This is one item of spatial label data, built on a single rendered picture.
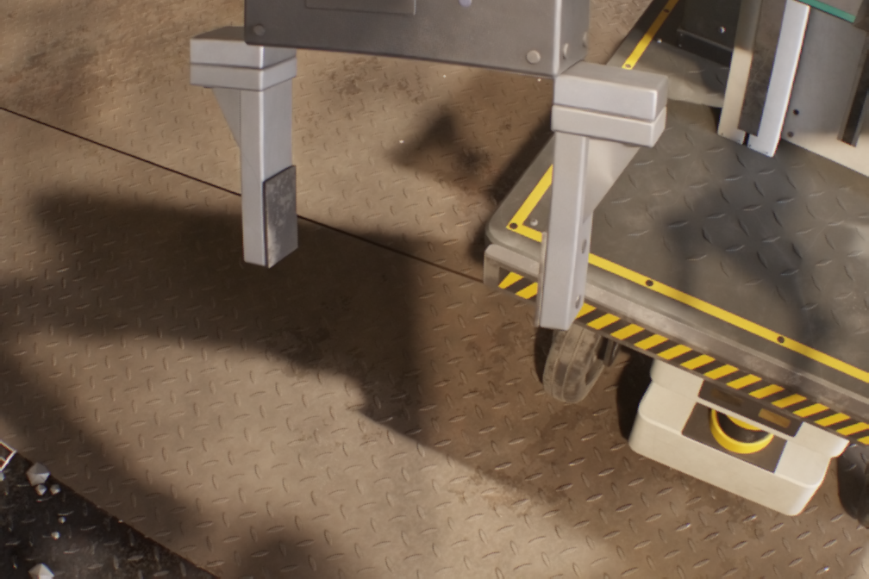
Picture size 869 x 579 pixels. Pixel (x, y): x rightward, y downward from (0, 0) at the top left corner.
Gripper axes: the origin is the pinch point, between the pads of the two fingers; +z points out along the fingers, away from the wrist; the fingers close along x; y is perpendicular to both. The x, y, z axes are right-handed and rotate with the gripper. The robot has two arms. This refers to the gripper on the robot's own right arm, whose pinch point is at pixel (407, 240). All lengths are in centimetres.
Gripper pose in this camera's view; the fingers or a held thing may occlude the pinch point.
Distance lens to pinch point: 40.1
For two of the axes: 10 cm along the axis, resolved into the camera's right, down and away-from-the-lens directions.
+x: -9.2, -1.8, 3.5
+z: -0.3, 9.2, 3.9
